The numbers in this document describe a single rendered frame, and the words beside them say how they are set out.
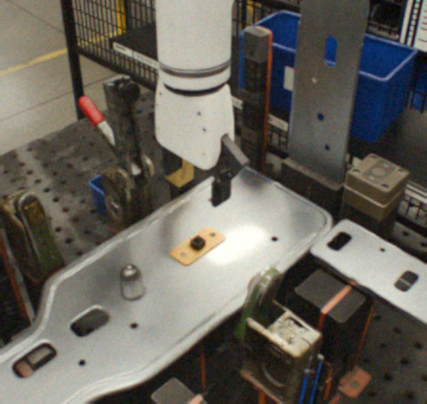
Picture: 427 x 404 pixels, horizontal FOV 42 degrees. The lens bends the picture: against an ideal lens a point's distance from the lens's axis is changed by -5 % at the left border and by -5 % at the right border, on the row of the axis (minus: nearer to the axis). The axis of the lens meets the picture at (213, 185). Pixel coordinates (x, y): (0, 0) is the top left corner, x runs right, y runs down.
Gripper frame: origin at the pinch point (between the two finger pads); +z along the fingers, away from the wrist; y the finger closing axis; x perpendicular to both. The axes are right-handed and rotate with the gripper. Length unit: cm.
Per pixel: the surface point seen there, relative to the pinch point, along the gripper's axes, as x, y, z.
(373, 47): 52, -4, -2
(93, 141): 29, -73, 42
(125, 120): 0.2, -15.2, -2.7
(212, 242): 1.8, 1.1, 11.9
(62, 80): 110, -234, 113
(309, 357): -5.8, 25.0, 9.8
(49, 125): 77, -195, 113
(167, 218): 0.9, -7.7, 12.2
